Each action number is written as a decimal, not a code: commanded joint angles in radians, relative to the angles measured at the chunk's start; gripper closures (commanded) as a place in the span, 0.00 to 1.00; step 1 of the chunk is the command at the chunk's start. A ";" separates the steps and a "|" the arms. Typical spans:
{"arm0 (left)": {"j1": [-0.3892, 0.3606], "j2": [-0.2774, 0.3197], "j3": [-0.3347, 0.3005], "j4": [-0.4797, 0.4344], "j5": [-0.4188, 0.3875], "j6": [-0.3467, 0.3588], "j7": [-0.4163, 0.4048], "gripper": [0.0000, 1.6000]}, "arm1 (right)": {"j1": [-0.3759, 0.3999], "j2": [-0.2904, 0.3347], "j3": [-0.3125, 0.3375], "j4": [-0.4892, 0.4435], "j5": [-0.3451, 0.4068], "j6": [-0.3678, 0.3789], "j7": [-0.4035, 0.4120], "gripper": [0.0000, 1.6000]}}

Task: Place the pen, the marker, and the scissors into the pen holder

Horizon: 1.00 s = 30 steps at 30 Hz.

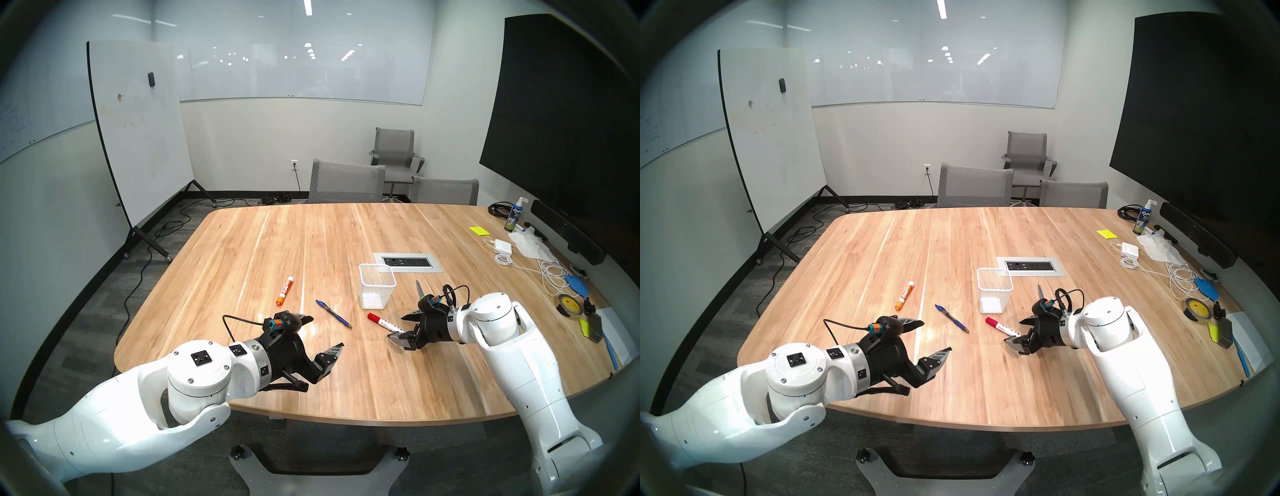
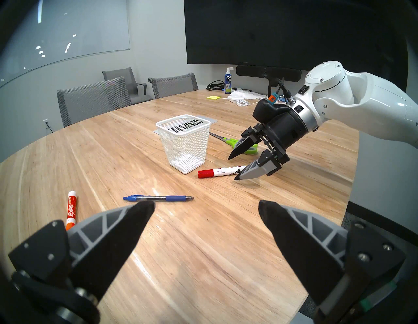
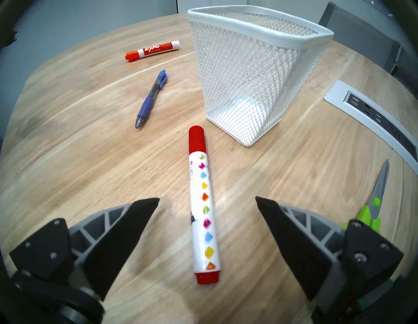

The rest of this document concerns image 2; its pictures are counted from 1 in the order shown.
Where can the grey office chair with armrests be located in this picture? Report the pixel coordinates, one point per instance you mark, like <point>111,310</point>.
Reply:
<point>127,78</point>

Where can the large black wall screen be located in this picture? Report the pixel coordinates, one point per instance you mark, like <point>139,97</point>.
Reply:
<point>277,32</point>

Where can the blue ballpoint pen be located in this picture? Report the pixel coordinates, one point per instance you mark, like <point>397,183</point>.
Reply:
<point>169,198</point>

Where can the white mesh pen holder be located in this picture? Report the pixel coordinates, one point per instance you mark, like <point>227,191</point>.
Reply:
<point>184,156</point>

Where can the glass wall whiteboard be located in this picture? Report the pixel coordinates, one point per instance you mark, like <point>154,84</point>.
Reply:
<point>65,32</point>

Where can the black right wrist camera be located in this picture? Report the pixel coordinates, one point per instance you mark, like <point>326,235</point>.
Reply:
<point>266,111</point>

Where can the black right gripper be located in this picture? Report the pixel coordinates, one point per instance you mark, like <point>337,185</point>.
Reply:
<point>287,129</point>

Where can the yellow sticky note pad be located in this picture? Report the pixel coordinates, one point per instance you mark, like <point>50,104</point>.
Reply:
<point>213,97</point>

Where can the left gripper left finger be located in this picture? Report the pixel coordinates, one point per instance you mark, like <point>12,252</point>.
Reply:
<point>107,238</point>

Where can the black video sound bar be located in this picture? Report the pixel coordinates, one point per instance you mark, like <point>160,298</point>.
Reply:
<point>254,72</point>

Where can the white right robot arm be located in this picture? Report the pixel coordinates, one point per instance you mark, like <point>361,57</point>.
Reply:
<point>359,94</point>

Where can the white crumpled tissue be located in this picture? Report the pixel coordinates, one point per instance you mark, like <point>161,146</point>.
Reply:
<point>243,94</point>

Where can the orange Expo marker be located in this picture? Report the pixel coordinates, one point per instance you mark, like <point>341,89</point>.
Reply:
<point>71,209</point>

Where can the Expo cleaner spray bottle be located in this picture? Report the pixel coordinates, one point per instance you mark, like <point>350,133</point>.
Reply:
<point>228,85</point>

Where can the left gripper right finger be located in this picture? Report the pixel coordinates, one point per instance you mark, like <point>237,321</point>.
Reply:
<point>310,248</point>

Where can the red cap patterned marker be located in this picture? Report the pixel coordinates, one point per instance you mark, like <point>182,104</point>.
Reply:
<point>209,173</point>

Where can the grey mesh table chair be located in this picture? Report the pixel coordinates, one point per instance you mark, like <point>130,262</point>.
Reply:
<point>94,98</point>
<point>173,85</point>

